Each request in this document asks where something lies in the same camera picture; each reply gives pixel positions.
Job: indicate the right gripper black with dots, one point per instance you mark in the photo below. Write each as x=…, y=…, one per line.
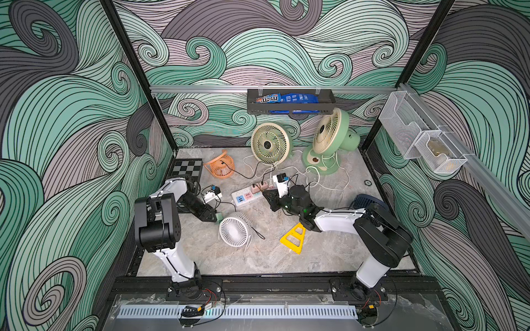
x=276, y=200

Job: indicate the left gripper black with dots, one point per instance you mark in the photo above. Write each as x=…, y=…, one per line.
x=206, y=210

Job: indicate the green usb charger adapter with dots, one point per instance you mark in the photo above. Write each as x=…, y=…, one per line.
x=219, y=217

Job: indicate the pink usb charger adapter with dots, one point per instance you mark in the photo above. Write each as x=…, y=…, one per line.
x=257, y=187

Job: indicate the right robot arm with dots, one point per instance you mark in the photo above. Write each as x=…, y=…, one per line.
x=386, y=239

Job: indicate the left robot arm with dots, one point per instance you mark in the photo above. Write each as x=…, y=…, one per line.
x=158, y=229

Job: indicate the small orange desk fan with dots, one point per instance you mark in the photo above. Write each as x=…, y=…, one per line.
x=221, y=167

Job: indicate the white multicolour power strip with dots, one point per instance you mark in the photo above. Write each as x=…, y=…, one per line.
x=245, y=196

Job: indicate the small white desk fan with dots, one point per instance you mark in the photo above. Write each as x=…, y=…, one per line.
x=234, y=231

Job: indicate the cream green round fan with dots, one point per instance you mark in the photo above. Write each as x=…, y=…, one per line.
x=271, y=143

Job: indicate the dark blue small fan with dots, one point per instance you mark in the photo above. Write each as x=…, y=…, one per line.
x=365, y=200

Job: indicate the black white chessboard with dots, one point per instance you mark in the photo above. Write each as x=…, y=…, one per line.
x=190, y=169

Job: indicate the blue candy bag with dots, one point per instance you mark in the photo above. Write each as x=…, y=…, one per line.
x=291, y=103

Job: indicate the small clear plastic bin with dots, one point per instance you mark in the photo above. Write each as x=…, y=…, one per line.
x=439, y=152

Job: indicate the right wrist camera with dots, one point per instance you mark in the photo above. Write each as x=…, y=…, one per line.
x=281, y=183

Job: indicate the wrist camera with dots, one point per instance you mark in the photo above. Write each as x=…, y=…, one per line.
x=211, y=193
x=281, y=183

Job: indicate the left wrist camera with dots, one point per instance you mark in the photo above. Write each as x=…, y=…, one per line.
x=211, y=193

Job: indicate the white cable pedestal fan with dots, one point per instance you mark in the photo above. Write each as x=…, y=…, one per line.
x=319, y=176

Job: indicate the yellow triangular plastic frame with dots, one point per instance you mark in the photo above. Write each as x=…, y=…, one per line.
x=294, y=239

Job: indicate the large green pedestal fan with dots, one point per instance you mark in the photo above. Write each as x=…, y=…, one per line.
x=332, y=134

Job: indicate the black wall shelf basket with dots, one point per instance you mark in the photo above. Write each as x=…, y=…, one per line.
x=327, y=101

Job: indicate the white perforated cable duct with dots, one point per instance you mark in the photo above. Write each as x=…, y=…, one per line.
x=243, y=311

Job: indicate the clear plastic wall bin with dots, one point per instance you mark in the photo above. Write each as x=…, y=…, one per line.
x=401, y=118

